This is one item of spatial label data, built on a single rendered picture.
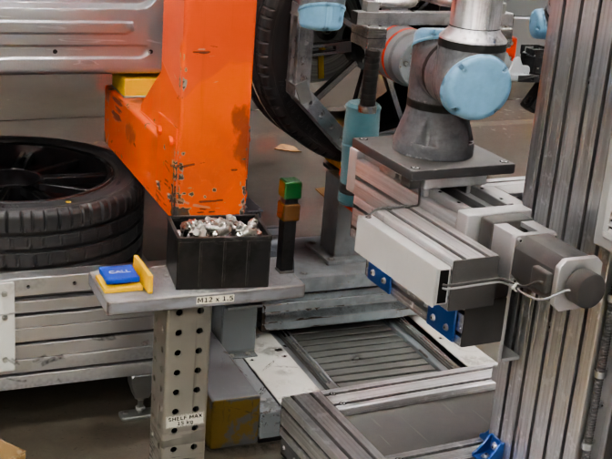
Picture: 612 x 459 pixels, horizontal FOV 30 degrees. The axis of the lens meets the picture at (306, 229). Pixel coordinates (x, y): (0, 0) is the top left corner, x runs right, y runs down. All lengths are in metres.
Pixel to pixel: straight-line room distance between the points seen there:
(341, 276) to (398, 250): 1.21
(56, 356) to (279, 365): 0.58
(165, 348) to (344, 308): 0.83
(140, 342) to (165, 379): 0.27
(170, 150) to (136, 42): 0.50
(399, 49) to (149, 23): 0.63
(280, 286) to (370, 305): 0.78
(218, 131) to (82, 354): 0.61
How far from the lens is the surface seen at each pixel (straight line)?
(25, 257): 2.68
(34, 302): 2.61
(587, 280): 1.81
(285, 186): 2.42
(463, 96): 1.93
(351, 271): 3.15
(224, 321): 2.90
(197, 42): 2.43
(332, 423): 2.37
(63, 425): 2.79
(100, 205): 2.73
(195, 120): 2.47
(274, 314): 3.05
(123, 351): 2.71
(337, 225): 3.18
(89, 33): 2.91
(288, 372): 2.89
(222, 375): 2.74
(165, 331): 2.42
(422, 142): 2.09
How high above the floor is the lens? 1.38
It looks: 20 degrees down
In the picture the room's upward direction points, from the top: 5 degrees clockwise
